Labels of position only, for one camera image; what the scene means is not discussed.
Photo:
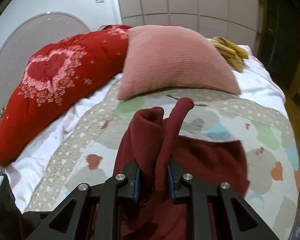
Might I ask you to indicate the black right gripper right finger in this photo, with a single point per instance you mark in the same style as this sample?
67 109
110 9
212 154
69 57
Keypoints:
214 211

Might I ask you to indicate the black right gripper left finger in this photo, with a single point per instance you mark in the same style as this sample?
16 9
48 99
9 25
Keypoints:
91 212

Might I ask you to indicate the dark red sweater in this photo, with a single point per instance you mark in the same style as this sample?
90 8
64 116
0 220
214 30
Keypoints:
152 141

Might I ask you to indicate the heart patterned bedspread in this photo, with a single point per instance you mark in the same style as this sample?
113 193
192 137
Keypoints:
88 155

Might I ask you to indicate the red floral quilt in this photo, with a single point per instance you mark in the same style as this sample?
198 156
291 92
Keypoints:
56 77

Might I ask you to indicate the yellow folded garment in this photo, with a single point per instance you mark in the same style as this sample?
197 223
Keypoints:
232 53

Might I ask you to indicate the wooden door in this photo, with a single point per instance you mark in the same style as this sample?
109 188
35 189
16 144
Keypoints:
280 46

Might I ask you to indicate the round grey headboard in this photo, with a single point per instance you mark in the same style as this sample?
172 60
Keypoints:
27 39

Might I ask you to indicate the white wardrobe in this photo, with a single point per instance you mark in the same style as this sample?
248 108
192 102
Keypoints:
239 21

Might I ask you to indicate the pink corduroy pillow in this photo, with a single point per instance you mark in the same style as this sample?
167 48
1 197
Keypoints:
166 56

